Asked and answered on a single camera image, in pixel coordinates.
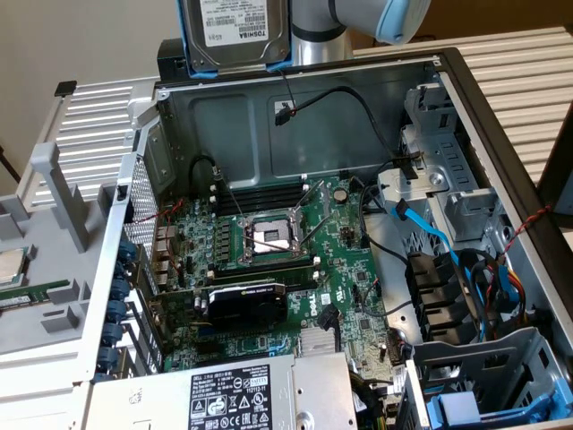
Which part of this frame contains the open grey PC case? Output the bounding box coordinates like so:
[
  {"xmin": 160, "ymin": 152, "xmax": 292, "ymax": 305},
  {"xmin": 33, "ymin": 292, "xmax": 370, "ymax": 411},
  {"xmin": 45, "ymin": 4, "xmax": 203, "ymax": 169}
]
[{"xmin": 73, "ymin": 47, "xmax": 573, "ymax": 430}]

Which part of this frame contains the dark brown box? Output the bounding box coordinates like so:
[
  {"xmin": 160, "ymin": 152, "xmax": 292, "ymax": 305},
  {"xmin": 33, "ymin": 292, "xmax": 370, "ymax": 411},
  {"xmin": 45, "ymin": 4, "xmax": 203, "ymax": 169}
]
[{"xmin": 536, "ymin": 102, "xmax": 573, "ymax": 219}]

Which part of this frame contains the red black twisted wire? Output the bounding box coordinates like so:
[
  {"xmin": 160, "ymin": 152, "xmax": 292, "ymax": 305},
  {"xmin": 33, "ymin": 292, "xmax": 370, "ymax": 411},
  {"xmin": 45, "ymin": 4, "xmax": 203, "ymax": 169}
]
[{"xmin": 496, "ymin": 203, "xmax": 552, "ymax": 265}]

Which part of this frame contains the black box bracket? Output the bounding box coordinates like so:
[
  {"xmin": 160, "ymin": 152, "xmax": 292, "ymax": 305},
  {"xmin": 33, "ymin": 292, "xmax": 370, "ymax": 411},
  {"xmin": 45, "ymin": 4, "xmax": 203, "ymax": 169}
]
[{"xmin": 157, "ymin": 39, "xmax": 190, "ymax": 82}]

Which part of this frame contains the hard disk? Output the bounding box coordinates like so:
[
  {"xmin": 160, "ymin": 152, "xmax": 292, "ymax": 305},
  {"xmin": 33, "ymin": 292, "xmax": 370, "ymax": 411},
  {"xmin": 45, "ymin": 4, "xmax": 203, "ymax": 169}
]
[{"xmin": 176, "ymin": 0, "xmax": 295, "ymax": 82}]

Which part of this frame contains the black wire with black plug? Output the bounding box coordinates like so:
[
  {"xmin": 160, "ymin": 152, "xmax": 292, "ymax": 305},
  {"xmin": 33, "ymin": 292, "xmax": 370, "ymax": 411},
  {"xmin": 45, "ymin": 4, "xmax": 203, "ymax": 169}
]
[{"xmin": 273, "ymin": 85, "xmax": 422, "ymax": 180}]

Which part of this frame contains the short black loop wire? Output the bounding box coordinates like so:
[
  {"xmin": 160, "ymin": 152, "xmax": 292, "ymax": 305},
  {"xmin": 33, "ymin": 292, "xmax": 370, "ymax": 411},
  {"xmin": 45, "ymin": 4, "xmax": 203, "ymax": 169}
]
[{"xmin": 190, "ymin": 154, "xmax": 223, "ymax": 180}]

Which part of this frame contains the black graphics card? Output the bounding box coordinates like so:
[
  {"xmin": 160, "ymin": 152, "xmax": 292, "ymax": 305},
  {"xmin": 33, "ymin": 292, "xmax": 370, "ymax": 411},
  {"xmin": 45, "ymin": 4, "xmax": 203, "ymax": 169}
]
[{"xmin": 150, "ymin": 281, "xmax": 290, "ymax": 332}]

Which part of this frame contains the brown cardboard box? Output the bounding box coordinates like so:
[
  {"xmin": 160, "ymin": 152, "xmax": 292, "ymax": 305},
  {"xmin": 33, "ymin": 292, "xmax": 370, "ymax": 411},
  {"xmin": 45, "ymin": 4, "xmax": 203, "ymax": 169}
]
[{"xmin": 348, "ymin": 0, "xmax": 573, "ymax": 50}]

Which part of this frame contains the wire locking lever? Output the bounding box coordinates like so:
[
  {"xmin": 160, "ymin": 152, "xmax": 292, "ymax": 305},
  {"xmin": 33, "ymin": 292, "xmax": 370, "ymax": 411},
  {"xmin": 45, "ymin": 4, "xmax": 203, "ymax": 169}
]
[
  {"xmin": 218, "ymin": 176, "xmax": 246, "ymax": 224},
  {"xmin": 303, "ymin": 210, "xmax": 335, "ymax": 247}
]

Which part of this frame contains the thin red wire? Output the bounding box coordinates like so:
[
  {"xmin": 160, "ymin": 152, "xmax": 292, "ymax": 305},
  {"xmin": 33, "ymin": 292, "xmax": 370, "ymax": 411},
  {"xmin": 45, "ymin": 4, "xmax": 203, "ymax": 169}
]
[{"xmin": 133, "ymin": 199, "xmax": 185, "ymax": 274}]

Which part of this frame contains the silver metal drive cage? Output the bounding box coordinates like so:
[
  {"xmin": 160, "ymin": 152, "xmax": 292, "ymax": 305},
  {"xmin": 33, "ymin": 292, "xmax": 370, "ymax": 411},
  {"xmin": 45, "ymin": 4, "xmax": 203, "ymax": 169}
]
[{"xmin": 375, "ymin": 82, "xmax": 507, "ymax": 252}]

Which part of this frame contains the grey parts rack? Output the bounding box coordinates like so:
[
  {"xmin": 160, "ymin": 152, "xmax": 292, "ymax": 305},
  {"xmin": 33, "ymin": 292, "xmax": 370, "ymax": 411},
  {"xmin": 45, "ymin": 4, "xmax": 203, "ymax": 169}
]
[{"xmin": 0, "ymin": 142, "xmax": 120, "ymax": 373}]

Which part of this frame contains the metal socket cover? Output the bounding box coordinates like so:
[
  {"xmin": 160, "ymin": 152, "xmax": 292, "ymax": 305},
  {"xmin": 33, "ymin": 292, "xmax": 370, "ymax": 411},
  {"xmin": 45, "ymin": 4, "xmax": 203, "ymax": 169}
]
[{"xmin": 293, "ymin": 178, "xmax": 335, "ymax": 220}]

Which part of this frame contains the silver finned heatsink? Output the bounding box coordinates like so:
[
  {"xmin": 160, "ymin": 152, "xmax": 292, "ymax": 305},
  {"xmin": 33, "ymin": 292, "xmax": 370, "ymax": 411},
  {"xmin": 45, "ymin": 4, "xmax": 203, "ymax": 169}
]
[{"xmin": 298, "ymin": 328, "xmax": 337, "ymax": 357}]

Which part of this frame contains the silver power supply unit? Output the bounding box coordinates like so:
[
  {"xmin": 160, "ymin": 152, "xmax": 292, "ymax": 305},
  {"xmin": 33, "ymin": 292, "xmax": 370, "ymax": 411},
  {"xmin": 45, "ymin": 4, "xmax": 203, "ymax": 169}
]
[{"xmin": 89, "ymin": 351, "xmax": 359, "ymax": 430}]

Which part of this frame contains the long black wire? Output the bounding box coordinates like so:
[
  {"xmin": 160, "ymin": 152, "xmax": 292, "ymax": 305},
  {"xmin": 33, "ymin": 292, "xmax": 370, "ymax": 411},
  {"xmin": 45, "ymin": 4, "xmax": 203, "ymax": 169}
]
[{"xmin": 360, "ymin": 178, "xmax": 411, "ymax": 263}]

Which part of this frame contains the blue data wire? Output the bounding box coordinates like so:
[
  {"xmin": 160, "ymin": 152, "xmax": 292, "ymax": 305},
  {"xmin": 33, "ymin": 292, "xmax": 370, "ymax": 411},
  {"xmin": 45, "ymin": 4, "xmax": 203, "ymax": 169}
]
[{"xmin": 390, "ymin": 199, "xmax": 492, "ymax": 346}]

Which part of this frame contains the black wire angled plug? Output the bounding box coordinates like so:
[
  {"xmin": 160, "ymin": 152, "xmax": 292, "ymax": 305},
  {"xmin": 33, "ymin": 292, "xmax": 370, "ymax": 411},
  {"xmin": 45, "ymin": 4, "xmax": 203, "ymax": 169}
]
[{"xmin": 318, "ymin": 305, "xmax": 341, "ymax": 355}]

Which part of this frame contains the blue plastic disk carrier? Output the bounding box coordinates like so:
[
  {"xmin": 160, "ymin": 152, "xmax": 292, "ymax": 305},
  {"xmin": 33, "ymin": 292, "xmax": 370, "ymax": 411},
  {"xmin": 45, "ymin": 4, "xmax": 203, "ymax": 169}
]
[{"xmin": 423, "ymin": 374, "xmax": 573, "ymax": 430}]

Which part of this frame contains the green motherboard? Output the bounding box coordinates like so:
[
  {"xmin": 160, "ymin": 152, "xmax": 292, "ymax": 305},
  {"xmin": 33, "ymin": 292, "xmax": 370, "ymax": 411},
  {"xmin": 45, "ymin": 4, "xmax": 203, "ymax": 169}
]
[{"xmin": 154, "ymin": 174, "xmax": 417, "ymax": 404}]

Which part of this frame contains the coloured power wire blue plug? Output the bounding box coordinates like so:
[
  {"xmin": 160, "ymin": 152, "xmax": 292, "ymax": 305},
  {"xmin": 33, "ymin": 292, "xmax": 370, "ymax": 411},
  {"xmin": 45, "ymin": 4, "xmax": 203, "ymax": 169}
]
[{"xmin": 460, "ymin": 248, "xmax": 527, "ymax": 323}]

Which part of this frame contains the yellow black wire bundle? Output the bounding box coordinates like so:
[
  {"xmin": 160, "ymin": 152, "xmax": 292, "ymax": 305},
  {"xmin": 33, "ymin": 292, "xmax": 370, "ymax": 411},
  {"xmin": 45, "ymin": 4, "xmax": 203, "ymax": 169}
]
[{"xmin": 348, "ymin": 371, "xmax": 395, "ymax": 430}]

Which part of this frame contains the black plastic air shroud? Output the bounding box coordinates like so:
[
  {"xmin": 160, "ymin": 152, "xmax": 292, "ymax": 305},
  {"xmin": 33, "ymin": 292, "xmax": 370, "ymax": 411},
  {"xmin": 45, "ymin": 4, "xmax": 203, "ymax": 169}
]
[{"xmin": 405, "ymin": 252, "xmax": 480, "ymax": 346}]

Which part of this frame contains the silver CPU chip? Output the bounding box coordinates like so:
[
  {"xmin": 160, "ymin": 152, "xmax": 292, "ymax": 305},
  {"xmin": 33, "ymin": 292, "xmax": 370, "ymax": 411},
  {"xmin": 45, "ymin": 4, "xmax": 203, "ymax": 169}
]
[{"xmin": 0, "ymin": 245, "xmax": 30, "ymax": 288}]

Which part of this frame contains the CPU socket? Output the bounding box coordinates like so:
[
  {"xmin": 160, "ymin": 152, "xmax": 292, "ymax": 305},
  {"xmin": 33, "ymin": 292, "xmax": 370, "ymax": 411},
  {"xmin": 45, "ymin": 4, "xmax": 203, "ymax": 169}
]
[{"xmin": 236, "ymin": 210, "xmax": 310, "ymax": 265}]

